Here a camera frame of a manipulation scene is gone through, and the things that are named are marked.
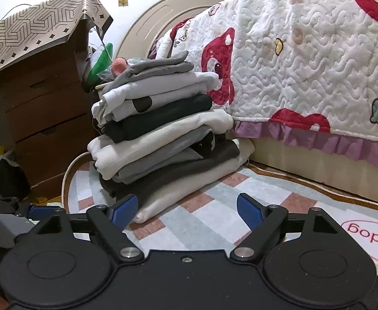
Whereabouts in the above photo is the pink plush toy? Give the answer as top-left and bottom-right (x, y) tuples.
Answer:
(110, 57), (129, 77)

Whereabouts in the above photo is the green white plastic bag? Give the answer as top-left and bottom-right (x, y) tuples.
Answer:
(83, 43), (113, 87)

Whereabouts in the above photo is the white quilted bear bedspread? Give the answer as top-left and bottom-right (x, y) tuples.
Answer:
(156, 0), (378, 167)

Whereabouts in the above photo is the checkered happy dog rug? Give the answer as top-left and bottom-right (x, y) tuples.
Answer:
(61, 151), (378, 285)

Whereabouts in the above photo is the grey folded garment middle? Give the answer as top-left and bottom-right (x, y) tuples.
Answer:
(112, 125), (225, 184)

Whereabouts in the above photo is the beige bed base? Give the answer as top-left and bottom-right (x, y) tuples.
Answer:
(251, 138), (378, 203)

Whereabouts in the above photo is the dark wooden cabinet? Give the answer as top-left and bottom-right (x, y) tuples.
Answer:
(0, 20), (96, 199)

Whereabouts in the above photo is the white folded garment top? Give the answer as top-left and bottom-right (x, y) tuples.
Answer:
(92, 71), (219, 126)

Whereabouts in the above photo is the grey knit sweater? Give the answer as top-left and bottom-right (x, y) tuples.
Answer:
(102, 51), (194, 95)

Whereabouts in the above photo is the cream folded ribbed garment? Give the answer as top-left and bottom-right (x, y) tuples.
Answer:
(87, 109), (234, 180)

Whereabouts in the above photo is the patterned cloth on cabinet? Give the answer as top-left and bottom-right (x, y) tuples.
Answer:
(0, 0), (112, 71)

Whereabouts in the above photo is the black folded garment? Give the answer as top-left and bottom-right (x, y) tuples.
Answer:
(102, 94), (212, 143)

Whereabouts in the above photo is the off-white folded garment bottom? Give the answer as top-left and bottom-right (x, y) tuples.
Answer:
(133, 138), (255, 224)

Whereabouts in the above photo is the beige curved headboard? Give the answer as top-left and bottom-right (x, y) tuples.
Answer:
(117, 0), (223, 58)

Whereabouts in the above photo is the dark grey folded garment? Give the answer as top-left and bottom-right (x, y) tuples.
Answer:
(99, 139), (240, 208)

